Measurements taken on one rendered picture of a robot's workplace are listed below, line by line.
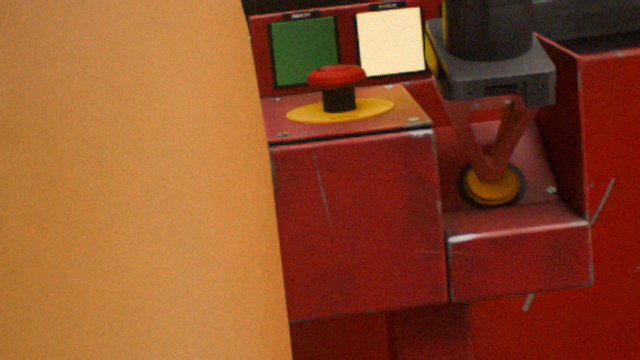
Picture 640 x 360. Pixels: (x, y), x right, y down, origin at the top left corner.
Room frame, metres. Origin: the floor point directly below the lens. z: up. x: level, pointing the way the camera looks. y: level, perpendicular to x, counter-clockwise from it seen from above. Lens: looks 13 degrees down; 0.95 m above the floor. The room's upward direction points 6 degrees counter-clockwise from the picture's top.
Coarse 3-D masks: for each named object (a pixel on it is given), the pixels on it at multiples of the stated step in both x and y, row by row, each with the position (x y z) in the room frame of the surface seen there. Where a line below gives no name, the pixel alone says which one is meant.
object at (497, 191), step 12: (468, 180) 0.89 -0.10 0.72; (492, 180) 0.89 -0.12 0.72; (504, 180) 0.89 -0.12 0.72; (516, 180) 0.89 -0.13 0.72; (468, 192) 0.89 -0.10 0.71; (480, 192) 0.88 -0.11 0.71; (492, 192) 0.88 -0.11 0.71; (504, 192) 0.88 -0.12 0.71; (516, 192) 0.89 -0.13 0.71; (492, 204) 0.88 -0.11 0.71
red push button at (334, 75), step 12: (312, 72) 0.88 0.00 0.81; (324, 72) 0.87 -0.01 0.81; (336, 72) 0.87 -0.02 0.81; (348, 72) 0.87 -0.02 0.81; (360, 72) 0.87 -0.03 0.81; (312, 84) 0.87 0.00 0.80; (324, 84) 0.87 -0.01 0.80; (336, 84) 0.86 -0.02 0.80; (348, 84) 0.87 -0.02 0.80; (324, 96) 0.88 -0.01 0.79; (336, 96) 0.87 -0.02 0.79; (348, 96) 0.88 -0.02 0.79; (324, 108) 0.88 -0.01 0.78; (336, 108) 0.87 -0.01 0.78; (348, 108) 0.87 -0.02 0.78
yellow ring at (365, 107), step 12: (300, 108) 0.90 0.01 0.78; (312, 108) 0.90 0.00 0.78; (360, 108) 0.88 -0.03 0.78; (372, 108) 0.88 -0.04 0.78; (384, 108) 0.87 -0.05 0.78; (300, 120) 0.86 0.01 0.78; (312, 120) 0.86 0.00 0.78; (324, 120) 0.85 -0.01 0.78; (336, 120) 0.85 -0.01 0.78; (348, 120) 0.85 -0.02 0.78
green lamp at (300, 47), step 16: (272, 32) 0.96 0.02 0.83; (288, 32) 0.97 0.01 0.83; (304, 32) 0.97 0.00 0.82; (320, 32) 0.97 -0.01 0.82; (288, 48) 0.96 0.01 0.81; (304, 48) 0.97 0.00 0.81; (320, 48) 0.97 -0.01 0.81; (336, 48) 0.97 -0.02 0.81; (288, 64) 0.96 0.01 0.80; (304, 64) 0.97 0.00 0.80; (320, 64) 0.97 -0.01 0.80; (336, 64) 0.97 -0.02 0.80; (288, 80) 0.96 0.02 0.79; (304, 80) 0.97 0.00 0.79
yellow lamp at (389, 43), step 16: (368, 16) 0.97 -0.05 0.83; (384, 16) 0.97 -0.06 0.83; (400, 16) 0.97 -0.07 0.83; (416, 16) 0.97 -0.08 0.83; (368, 32) 0.97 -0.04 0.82; (384, 32) 0.97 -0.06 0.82; (400, 32) 0.97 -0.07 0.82; (416, 32) 0.97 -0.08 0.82; (368, 48) 0.97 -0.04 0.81; (384, 48) 0.97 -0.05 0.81; (400, 48) 0.97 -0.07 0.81; (416, 48) 0.97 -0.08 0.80; (368, 64) 0.97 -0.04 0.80; (384, 64) 0.97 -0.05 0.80; (400, 64) 0.97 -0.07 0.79; (416, 64) 0.97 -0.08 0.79
